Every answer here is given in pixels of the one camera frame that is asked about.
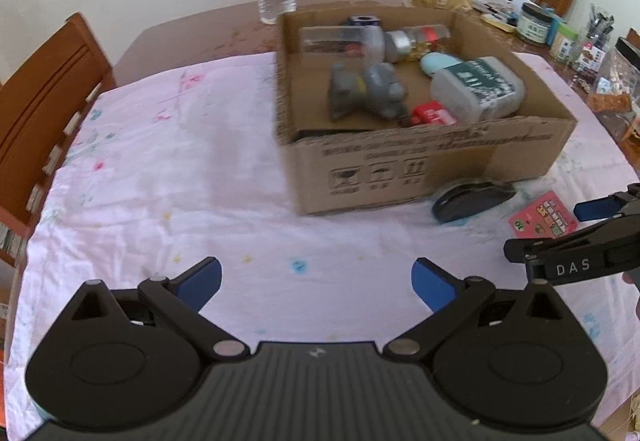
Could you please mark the large clear jar black lid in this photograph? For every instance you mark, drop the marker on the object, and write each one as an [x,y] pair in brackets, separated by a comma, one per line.
[617,81]

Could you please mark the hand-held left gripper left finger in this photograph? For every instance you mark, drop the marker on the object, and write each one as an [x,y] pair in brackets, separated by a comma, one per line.
[200,282]

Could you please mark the cardboard carton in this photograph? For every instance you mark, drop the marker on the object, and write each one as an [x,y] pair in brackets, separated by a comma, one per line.
[625,421]

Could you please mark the yellow flat item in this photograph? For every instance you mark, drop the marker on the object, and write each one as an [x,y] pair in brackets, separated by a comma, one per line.
[500,23]

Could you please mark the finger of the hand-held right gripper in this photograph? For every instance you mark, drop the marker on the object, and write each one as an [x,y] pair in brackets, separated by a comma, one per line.
[600,251]
[595,210]

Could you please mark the glass jar with silver lid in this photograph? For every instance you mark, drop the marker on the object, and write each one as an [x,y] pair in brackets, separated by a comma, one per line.
[405,43]

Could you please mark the black toy train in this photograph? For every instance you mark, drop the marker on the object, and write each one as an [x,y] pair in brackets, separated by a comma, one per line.
[362,21]

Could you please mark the cardboard box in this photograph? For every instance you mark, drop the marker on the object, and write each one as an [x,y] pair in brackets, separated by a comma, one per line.
[400,171]

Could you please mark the small jar with green lid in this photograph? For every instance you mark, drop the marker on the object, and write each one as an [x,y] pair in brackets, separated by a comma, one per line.
[564,43]

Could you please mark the pink floral tablecloth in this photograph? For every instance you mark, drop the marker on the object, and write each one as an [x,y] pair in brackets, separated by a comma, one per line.
[175,196]

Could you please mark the pink card packet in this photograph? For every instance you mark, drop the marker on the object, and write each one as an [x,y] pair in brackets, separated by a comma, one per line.
[542,216]

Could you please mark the grey toy figure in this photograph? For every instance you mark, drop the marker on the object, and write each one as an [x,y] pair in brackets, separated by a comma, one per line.
[370,88]

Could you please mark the dark grey curved object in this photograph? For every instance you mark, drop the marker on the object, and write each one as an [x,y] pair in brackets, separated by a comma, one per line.
[470,201]

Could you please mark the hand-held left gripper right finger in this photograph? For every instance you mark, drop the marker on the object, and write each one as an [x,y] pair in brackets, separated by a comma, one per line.
[431,286]

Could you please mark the glass jar with black lid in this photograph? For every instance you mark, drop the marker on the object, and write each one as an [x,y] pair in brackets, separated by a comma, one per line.
[534,25]

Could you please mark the clear packet of black clips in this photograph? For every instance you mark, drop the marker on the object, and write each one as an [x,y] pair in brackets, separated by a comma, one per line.
[595,36]

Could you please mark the clear plastic jar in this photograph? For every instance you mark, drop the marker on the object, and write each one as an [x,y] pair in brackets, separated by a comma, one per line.
[340,43]

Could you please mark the person's right hand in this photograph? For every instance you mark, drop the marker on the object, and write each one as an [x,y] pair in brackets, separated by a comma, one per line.
[634,288]

